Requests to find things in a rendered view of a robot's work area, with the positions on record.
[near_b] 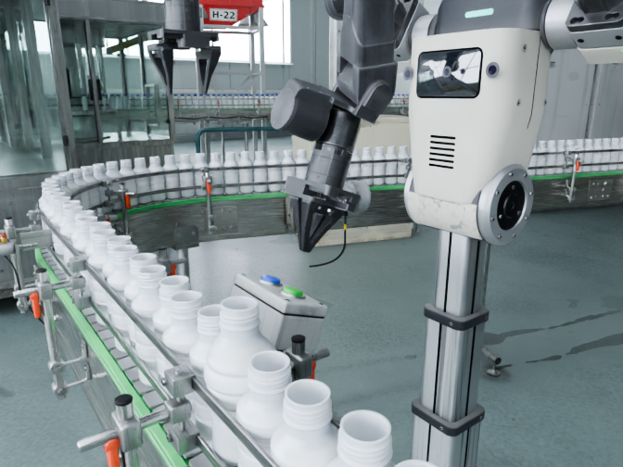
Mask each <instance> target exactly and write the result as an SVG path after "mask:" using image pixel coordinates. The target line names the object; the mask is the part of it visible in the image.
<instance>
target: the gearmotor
mask: <svg viewBox="0 0 623 467"><path fill-rule="evenodd" d="M343 190H345V191H348V192H351V193H354V194H357V195H360V196H361V199H360V202H359V205H357V208H356V210H355V211H366V210H367V209H368V208H369V206H370V203H371V192H370V188H369V186H368V184H367V182H365V181H349V182H345V184H344V187H343ZM291 196H293V195H291V194H288V195H286V227H287V231H288V233H289V234H293V233H297V232H298V231H297V225H296V222H295V217H294V213H293V208H292V205H291ZM295 197H299V196H295ZM299 198H303V197H299ZM335 208H336V207H335ZM338 209H341V210H345V209H342V208H338ZM348 212H351V211H348V210H345V211H344V215H343V216H344V246H343V249H342V251H341V253H340V254H339V255H338V256H337V257H336V258H335V259H333V260H331V261H328V262H326V263H322V264H317V265H310V266H309V267H318V266H323V265H326V264H329V263H332V262H334V261H336V260H337V259H339V258H340V257H341V255H342V254H343V252H344V250H345V247H346V231H347V216H349V213H348ZM315 217H316V212H315V213H314V214H313V218H312V222H311V229H312V226H313V223H314V220H315Z"/></svg>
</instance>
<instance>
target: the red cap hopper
mask: <svg viewBox="0 0 623 467"><path fill-rule="evenodd" d="M199 7H202V18H200V29H201V31H202V32H217V33H219V34H245V35H249V40H250V70H224V69H215V70H214V72H213V74H212V75H248V76H247V78H246V79H245V80H244V81H243V82H242V83H241V84H240V85H239V86H238V87H237V88H236V90H237V91H239V90H240V89H241V88H242V87H243V86H244V85H245V83H246V82H247V81H248V80H249V79H250V78H251V83H250V84H249V85H248V86H247V87H246V88H245V90H246V91H247V90H248V89H249V88H250V87H251V94H252V97H253V98H255V97H256V96H255V94H256V80H258V78H259V77H261V95H264V98H265V97H266V96H265V95H266V89H265V51H264V13H263V9H264V8H265V5H264V4H263V0H199ZM203 7H204V8H205V10H206V13H207V15H208V18H207V19H203ZM258 12H259V27H256V26H254V15H255V14H256V13H258ZM247 17H249V26H234V25H235V24H237V22H239V21H241V20H243V19H245V18H247ZM204 29H211V30H226V29H237V30H249V32H234V31H210V30H204ZM256 33H259V41H260V70H256V64H255V34H256ZM196 71H197V63H196ZM256 75H257V76H256ZM211 80H212V81H213V82H214V83H215V84H216V85H217V86H218V87H219V88H220V89H221V90H222V91H224V90H225V89H224V88H223V87H222V86H221V85H220V84H219V83H218V82H217V81H216V80H215V79H214V78H213V77H212V76H211ZM199 95H202V93H201V89H200V84H199V78H198V73H197V98H199ZM209 127H210V124H209V123H207V122H206V121H204V120H200V121H199V129H202V128H209ZM261 143H262V151H264V156H265V157H264V159H265V160H266V161H267V131H261ZM205 145H206V149H205ZM200 147H201V153H204V154H205V161H206V160H207V164H208V165H209V164H210V133H202V134H201V135H200ZM255 151H258V131H253V157H254V160H255V156H256V152H255Z"/></svg>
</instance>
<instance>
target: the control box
mask: <svg viewBox="0 0 623 467"><path fill-rule="evenodd" d="M285 286H289V285H287V284H284V283H282V282H281V283H280V284H274V283H270V282H267V281H264V280H262V279H261V277H260V276H253V275H246V274H244V273H242V274H241V273H239V274H237V275H236V278H235V285H234V287H233V290H232V294H231V297H235V296H247V297H254V298H256V299H257V300H258V301H259V304H258V307H259V308H260V316H259V318H260V320H261V323H260V325H259V331H260V332H261V334H262V335H263V336H265V337H266V338H267V339H268V340H269V341H270V342H271V343H272V345H273V346H274V348H275V350H276V351H280V352H283V351H284V350H287V349H288V348H291V347H292V341H291V337H292V336H293V335H295V334H302V335H304V336H305V337H306V340H305V351H314V350H315V349H316V347H317V343H318V340H319V336H320V333H321V330H322V327H323V324H324V316H325V314H326V312H327V306H326V305H324V304H323V303H321V302H319V301H317V300H315V299H313V298H311V297H308V296H307V295H305V294H303V297H300V296H295V295H291V294H289V293H287V292H285V291H283V289H284V287H285Z"/></svg>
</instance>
